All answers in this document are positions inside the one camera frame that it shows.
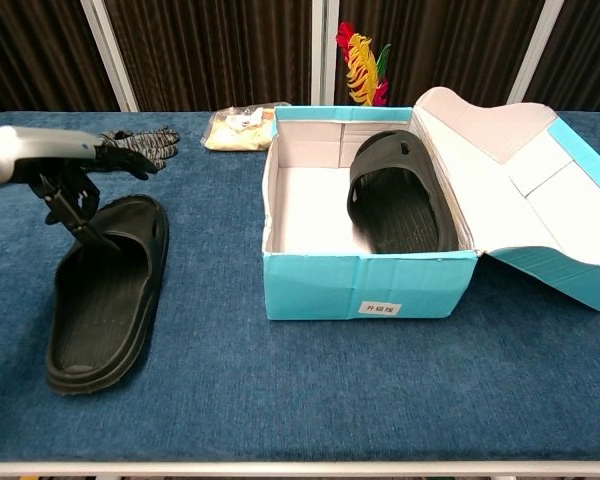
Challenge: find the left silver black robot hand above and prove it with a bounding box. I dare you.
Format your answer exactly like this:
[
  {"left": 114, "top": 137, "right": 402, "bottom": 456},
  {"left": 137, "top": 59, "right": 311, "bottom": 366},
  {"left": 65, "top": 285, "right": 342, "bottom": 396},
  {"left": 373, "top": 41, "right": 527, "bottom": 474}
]
[{"left": 0, "top": 124, "right": 159, "bottom": 251}]

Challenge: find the black rubber slipper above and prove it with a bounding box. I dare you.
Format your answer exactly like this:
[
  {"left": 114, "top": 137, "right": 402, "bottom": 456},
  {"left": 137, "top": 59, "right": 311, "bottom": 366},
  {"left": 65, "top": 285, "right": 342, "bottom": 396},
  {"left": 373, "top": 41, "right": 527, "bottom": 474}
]
[
  {"left": 46, "top": 193, "right": 171, "bottom": 397},
  {"left": 346, "top": 129, "right": 460, "bottom": 255}
]

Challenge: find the light blue shoe box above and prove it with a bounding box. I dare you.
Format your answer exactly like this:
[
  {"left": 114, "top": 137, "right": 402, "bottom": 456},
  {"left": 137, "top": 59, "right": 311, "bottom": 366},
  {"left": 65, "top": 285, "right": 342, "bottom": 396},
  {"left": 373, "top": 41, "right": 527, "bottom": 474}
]
[{"left": 260, "top": 87, "right": 600, "bottom": 321}]

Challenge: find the dark corrugated partition panel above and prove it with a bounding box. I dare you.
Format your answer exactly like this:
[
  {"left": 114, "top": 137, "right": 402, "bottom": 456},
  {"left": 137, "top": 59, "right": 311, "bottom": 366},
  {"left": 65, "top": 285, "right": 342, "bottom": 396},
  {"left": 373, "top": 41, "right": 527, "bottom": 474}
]
[
  {"left": 0, "top": 0, "right": 124, "bottom": 119},
  {"left": 524, "top": 0, "right": 600, "bottom": 114},
  {"left": 104, "top": 0, "right": 315, "bottom": 112},
  {"left": 337, "top": 0, "right": 536, "bottom": 107}
]

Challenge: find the grey knitted work glove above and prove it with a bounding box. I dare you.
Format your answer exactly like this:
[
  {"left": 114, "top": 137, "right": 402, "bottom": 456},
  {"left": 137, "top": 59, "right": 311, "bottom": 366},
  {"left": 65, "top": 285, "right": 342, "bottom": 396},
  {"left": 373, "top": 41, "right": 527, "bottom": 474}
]
[{"left": 99, "top": 125, "right": 181, "bottom": 169}]

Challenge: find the clear bag of snacks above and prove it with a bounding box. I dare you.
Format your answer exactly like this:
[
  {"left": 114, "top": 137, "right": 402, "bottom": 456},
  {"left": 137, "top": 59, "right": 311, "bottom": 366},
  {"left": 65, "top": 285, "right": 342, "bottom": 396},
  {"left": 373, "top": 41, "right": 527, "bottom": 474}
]
[{"left": 201, "top": 103, "right": 291, "bottom": 151}]

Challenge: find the blue table cloth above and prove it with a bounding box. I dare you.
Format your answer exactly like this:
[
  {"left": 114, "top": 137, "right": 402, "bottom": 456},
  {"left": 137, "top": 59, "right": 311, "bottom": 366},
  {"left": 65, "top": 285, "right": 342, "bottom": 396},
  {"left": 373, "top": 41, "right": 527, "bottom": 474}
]
[{"left": 0, "top": 108, "right": 600, "bottom": 464}]

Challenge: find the white partition frame post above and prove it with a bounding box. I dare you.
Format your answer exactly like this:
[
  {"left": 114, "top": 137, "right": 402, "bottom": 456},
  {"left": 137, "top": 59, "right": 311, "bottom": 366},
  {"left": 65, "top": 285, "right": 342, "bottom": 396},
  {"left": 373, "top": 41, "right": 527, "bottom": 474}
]
[
  {"left": 78, "top": 0, "right": 137, "bottom": 114},
  {"left": 508, "top": 0, "right": 565, "bottom": 105},
  {"left": 310, "top": 0, "right": 340, "bottom": 107}
]

